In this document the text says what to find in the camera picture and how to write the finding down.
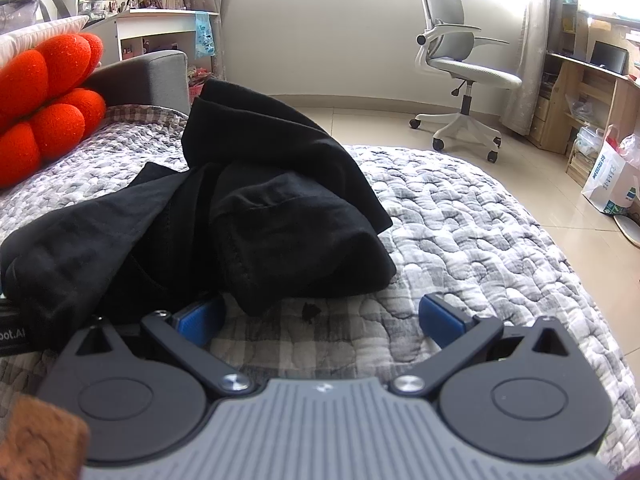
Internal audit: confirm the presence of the brown fuzzy patch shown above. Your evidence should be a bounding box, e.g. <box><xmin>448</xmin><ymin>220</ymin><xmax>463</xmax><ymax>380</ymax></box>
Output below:
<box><xmin>0</xmin><ymin>395</ymin><xmax>91</xmax><ymax>480</ymax></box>

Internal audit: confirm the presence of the white paper shopping bag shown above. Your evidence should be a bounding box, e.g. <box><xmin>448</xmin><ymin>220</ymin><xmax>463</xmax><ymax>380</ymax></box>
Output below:
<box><xmin>581</xmin><ymin>125</ymin><xmax>640</xmax><ymax>216</ymax></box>

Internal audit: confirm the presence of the grey white quilted blanket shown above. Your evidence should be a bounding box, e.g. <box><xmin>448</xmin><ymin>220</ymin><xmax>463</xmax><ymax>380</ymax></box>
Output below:
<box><xmin>0</xmin><ymin>105</ymin><xmax>640</xmax><ymax>461</ymax></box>

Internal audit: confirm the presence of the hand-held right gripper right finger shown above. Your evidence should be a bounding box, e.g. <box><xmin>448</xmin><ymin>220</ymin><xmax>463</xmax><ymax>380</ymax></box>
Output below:
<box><xmin>392</xmin><ymin>292</ymin><xmax>583</xmax><ymax>396</ymax></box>

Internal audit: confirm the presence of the translucent pink plastic bag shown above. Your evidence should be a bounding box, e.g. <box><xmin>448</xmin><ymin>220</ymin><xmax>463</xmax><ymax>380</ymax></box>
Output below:
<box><xmin>617</xmin><ymin>132</ymin><xmax>640</xmax><ymax>161</ymax></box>

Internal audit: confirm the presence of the beige curtain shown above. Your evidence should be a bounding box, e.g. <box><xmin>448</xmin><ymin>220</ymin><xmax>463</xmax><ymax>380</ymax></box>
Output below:
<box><xmin>500</xmin><ymin>0</ymin><xmax>566</xmax><ymax>136</ymax></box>

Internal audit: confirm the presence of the black T-shirt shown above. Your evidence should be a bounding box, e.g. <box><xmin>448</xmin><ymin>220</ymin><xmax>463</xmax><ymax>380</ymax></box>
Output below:
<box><xmin>0</xmin><ymin>77</ymin><xmax>398</xmax><ymax>356</ymax></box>

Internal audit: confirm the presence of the white office chair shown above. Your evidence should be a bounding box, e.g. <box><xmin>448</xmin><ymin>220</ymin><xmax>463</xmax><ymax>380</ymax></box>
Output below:
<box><xmin>409</xmin><ymin>0</ymin><xmax>523</xmax><ymax>165</ymax></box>

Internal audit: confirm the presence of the black monitor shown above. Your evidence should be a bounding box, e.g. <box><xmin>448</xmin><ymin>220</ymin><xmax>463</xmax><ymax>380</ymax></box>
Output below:
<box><xmin>590</xmin><ymin>40</ymin><xmax>628</xmax><ymax>75</ymax></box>

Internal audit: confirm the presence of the grey sofa armrest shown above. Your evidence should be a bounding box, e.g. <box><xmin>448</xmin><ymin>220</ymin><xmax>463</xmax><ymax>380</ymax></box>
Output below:
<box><xmin>82</xmin><ymin>50</ymin><xmax>190</xmax><ymax>113</ymax></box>

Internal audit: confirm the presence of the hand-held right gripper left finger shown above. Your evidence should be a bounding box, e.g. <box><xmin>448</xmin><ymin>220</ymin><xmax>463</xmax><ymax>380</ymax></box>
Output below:
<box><xmin>65</xmin><ymin>296</ymin><xmax>256</xmax><ymax>396</ymax></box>

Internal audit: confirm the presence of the orange flower cushion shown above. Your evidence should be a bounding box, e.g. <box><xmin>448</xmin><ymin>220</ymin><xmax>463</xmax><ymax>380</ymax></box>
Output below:
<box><xmin>0</xmin><ymin>32</ymin><xmax>107</xmax><ymax>190</ymax></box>

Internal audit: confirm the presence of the clear plastic bag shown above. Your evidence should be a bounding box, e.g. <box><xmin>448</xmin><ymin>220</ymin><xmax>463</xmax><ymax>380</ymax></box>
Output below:
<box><xmin>575</xmin><ymin>127</ymin><xmax>607</xmax><ymax>161</ymax></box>

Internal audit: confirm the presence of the wooden desk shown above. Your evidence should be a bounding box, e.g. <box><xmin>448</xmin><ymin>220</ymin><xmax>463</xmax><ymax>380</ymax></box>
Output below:
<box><xmin>527</xmin><ymin>2</ymin><xmax>640</xmax><ymax>188</ymax></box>

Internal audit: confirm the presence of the pink basket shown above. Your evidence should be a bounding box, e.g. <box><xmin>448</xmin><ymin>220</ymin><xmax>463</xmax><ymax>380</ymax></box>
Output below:
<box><xmin>187</xmin><ymin>67</ymin><xmax>213</xmax><ymax>111</ymax></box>

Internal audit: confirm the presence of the grey shoulder bag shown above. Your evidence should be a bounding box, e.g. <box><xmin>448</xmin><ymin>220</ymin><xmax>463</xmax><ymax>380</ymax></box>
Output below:
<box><xmin>0</xmin><ymin>0</ymin><xmax>73</xmax><ymax>36</ymax></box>

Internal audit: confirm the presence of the white pillow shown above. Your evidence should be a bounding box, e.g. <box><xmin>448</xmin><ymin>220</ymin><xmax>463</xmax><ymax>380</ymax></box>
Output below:
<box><xmin>0</xmin><ymin>15</ymin><xmax>90</xmax><ymax>68</ymax></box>

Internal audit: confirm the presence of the white oval flat object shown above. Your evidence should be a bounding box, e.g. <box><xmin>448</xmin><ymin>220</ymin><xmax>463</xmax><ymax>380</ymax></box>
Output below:
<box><xmin>614</xmin><ymin>212</ymin><xmax>640</xmax><ymax>248</ymax></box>

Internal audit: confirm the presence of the blue plastic bag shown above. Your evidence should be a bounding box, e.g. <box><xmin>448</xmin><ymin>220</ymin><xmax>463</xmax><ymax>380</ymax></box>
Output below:
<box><xmin>194</xmin><ymin>11</ymin><xmax>217</xmax><ymax>59</ymax></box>

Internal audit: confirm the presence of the white desk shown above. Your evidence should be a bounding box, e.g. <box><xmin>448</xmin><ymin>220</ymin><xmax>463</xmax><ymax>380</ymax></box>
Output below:
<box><xmin>75</xmin><ymin>7</ymin><xmax>221</xmax><ymax>68</ymax></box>

